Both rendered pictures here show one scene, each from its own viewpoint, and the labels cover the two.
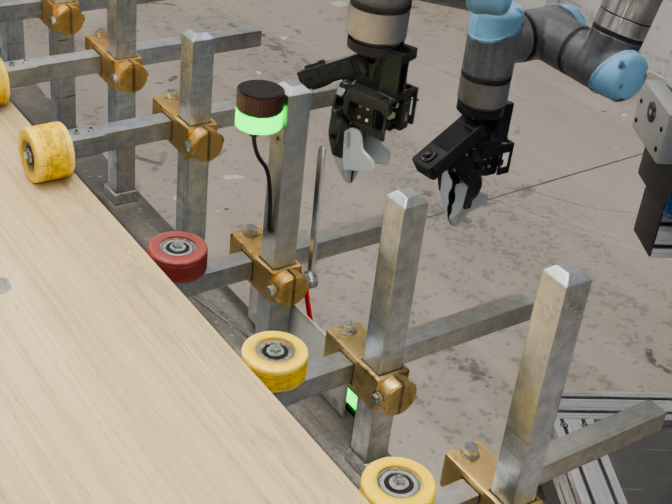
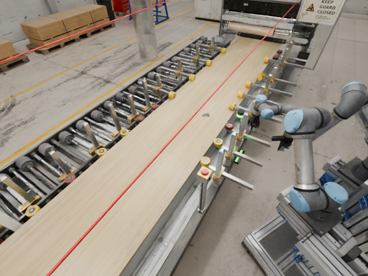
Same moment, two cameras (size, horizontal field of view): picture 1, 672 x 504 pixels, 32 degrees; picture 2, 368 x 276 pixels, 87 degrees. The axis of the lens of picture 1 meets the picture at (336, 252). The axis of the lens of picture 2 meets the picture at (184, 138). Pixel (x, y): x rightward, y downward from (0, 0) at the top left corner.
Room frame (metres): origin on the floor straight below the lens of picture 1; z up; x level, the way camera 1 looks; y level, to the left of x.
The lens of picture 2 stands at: (0.44, -0.95, 2.19)
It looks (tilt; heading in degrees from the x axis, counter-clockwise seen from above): 46 degrees down; 71
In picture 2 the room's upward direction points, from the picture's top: 2 degrees counter-clockwise
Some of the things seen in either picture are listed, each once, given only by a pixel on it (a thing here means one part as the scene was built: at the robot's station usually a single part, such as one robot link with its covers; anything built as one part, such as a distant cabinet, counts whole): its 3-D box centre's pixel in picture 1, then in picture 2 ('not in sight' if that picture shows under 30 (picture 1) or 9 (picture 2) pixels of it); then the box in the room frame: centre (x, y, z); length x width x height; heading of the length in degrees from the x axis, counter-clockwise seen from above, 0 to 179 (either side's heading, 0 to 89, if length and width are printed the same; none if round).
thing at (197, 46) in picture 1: (192, 177); (249, 120); (1.57, 0.23, 0.87); 0.03 x 0.03 x 0.48; 37
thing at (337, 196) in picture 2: not in sight; (330, 196); (1.33, -0.76, 1.21); 0.13 x 0.12 x 0.14; 166
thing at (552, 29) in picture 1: (552, 36); not in sight; (1.67, -0.28, 1.12); 0.11 x 0.11 x 0.08; 37
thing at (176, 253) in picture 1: (176, 278); (228, 128); (1.32, 0.21, 0.85); 0.08 x 0.08 x 0.11
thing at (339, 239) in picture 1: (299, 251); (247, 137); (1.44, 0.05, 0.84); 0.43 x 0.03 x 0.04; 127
